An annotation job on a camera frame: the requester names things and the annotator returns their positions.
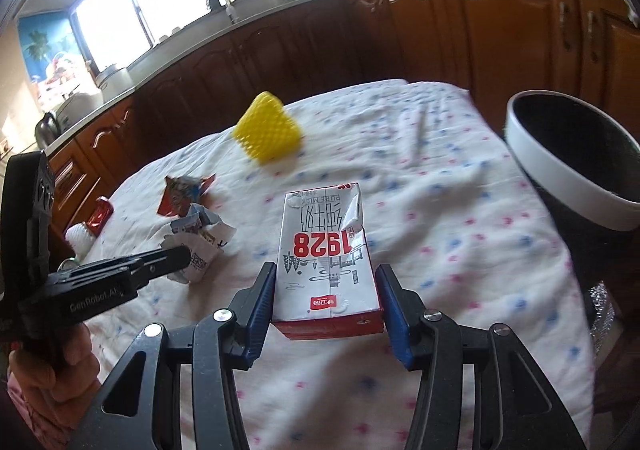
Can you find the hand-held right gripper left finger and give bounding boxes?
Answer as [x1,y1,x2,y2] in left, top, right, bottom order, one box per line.
[67,261,278,450]

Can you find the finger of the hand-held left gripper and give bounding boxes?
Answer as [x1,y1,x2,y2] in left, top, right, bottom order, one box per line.
[126,244,194,287]

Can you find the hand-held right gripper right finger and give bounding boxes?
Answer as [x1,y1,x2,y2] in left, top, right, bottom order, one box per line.
[375,264,588,450]

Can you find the white printed paper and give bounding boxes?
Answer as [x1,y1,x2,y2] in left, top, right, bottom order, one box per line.
[160,225,237,285]

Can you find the red and white milk carton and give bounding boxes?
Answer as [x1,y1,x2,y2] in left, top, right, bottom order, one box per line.
[272,181,385,341]

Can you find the black bin with white rim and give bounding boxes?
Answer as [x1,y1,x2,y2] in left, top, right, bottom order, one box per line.
[504,89,640,331]

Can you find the person's left hand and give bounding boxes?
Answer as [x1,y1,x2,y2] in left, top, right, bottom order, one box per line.
[6,321,103,408]

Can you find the crumpled blue white wrapper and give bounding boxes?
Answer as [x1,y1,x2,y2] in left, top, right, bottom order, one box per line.
[171,204,221,237]

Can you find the small white foam fruit net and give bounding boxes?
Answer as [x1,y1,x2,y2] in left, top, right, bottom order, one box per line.
[65,224,97,257]

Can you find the colourful snack wrapper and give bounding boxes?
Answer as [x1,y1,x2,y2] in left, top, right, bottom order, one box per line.
[159,174,217,217]

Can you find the small crumpled red wrapper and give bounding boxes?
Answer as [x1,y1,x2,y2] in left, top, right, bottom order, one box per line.
[86,197,114,237]

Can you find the white dotted tablecloth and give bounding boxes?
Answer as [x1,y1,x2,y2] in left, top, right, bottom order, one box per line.
[65,79,596,450]

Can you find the yellow foam fruit net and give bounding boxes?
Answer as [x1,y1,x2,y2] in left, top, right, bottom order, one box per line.
[232,91,304,165]

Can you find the dark kettle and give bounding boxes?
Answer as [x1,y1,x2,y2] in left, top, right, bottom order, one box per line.
[34,111,64,149]

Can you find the white rice cooker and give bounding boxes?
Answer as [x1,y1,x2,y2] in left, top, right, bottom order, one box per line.
[52,90,104,132]

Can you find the white countertop appliance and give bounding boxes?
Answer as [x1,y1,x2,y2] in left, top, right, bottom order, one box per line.
[95,64,135,104]

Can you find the grey kitchen countertop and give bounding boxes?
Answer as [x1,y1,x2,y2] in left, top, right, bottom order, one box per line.
[39,0,601,157]

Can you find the chrome kitchen faucet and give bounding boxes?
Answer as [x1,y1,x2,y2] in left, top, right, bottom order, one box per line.
[206,0,236,26]

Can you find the wooden base cabinets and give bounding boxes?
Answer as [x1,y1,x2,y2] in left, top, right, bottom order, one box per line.
[45,0,640,243]

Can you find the blue wall poster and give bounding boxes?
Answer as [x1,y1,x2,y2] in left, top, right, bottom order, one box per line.
[17,13,77,82]

